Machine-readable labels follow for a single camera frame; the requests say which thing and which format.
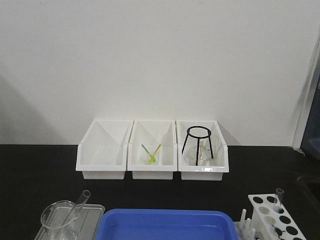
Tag clear glass test tube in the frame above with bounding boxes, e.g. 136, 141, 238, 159
54, 190, 91, 240

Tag test tube in rack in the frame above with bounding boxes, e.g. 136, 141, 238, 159
273, 188, 284, 213

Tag white test tube rack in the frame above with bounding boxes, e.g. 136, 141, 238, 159
234, 193, 305, 240

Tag grey pegboard drying rack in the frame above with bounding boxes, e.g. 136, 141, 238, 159
301, 92, 320, 161

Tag middle white storage bin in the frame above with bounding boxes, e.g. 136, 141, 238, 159
127, 120, 178, 180

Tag white storage bin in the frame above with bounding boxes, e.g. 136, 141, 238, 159
75, 119, 134, 180
176, 120, 229, 181
127, 120, 178, 180

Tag yellow green plastic sticks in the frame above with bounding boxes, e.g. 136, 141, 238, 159
141, 144, 162, 165

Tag clear glass flask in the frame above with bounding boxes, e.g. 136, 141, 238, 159
187, 145, 212, 166

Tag right white storage bin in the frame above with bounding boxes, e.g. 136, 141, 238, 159
176, 120, 229, 181

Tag left white storage bin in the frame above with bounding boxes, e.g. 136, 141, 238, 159
75, 119, 134, 180

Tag blue plastic tray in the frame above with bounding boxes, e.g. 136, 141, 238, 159
95, 208, 238, 240

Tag grey plastic tray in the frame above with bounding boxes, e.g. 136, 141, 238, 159
35, 204, 105, 240

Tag clear glass beaker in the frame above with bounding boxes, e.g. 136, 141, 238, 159
40, 200, 80, 240

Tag black sink basin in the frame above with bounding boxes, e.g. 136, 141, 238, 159
296, 175, 320, 215

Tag black wire tripod stand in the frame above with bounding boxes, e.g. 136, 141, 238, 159
181, 125, 214, 159

